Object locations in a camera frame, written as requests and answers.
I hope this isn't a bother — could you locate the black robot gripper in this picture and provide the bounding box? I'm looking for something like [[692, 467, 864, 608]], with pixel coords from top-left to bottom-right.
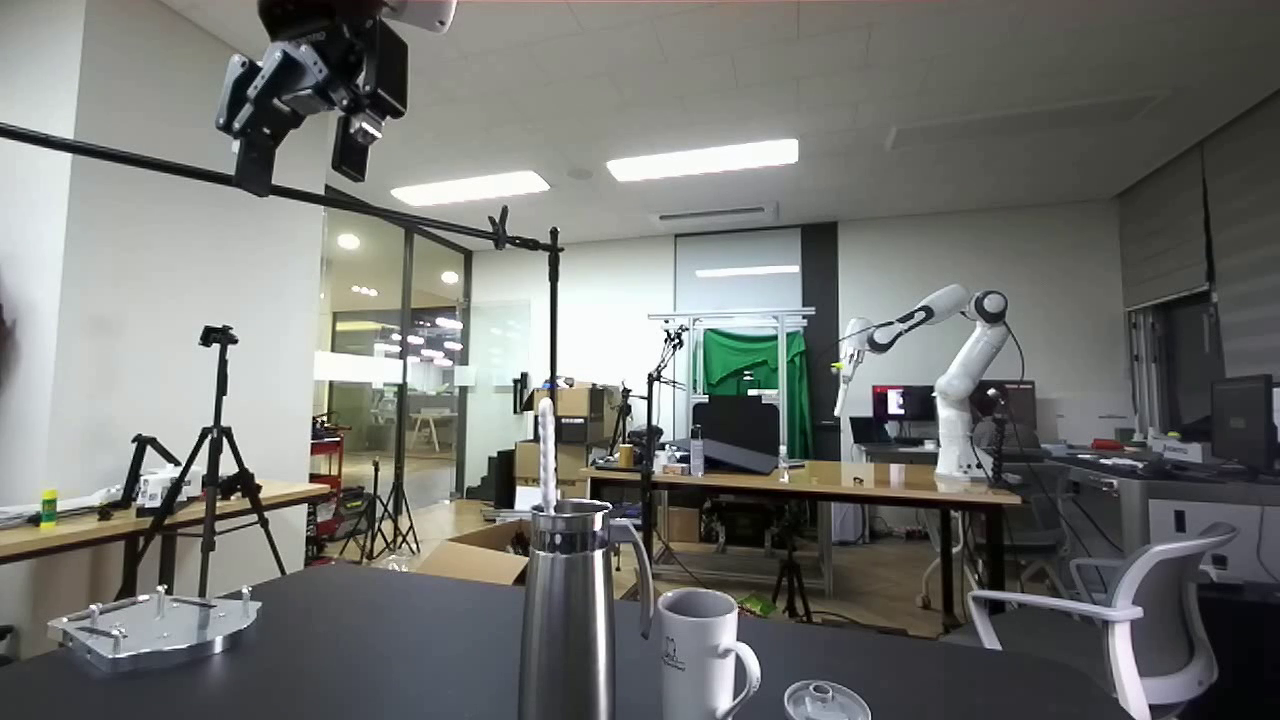
[[217, 0, 407, 195]]

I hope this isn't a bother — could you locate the white twisted stirring stick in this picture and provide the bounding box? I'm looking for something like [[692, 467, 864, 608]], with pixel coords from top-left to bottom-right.
[[535, 397, 560, 512]]

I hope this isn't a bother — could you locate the stainless steel jug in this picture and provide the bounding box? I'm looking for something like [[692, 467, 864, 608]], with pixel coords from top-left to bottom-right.
[[515, 502, 652, 720]]

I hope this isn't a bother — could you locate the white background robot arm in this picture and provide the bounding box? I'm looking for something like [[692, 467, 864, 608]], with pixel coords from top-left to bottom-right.
[[830, 283, 1007, 488]]

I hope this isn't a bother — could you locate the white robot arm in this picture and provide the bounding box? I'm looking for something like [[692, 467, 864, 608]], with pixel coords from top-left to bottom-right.
[[217, 0, 456, 195]]

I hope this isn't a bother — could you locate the black overhead boom pole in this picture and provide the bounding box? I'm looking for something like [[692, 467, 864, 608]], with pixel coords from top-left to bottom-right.
[[0, 119, 568, 255]]

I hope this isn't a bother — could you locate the black vertical light stand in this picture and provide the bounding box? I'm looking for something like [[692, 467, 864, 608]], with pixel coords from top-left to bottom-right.
[[542, 229, 563, 408]]

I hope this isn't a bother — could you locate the cardboard box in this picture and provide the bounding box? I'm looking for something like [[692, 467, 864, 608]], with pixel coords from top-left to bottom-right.
[[418, 521, 526, 583]]

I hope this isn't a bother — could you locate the wooden side bench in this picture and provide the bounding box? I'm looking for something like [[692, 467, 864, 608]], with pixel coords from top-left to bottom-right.
[[0, 486, 332, 565]]

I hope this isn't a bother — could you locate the green cloth backdrop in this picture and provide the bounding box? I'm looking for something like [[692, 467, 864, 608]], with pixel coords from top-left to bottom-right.
[[703, 327, 810, 456]]

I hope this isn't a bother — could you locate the square glass dish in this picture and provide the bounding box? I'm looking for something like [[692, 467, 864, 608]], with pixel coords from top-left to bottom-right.
[[48, 587, 261, 670]]

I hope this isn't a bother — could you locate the white ceramic mug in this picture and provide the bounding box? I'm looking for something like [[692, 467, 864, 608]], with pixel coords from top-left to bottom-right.
[[654, 587, 764, 720]]

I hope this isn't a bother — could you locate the wooden office desk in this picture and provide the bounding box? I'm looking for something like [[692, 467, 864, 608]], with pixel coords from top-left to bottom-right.
[[582, 461, 1019, 624]]

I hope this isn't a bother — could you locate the computer monitor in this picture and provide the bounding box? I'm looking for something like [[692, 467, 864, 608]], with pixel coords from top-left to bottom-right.
[[871, 384, 937, 422]]

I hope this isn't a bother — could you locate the clear glass lid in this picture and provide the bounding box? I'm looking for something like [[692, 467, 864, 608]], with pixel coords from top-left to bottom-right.
[[782, 680, 871, 720]]

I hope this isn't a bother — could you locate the white office chair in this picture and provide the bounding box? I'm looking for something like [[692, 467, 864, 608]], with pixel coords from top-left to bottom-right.
[[967, 531, 1226, 720]]

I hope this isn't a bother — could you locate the black camera tripod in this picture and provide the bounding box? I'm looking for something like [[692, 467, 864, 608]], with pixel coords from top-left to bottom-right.
[[114, 325, 283, 596]]

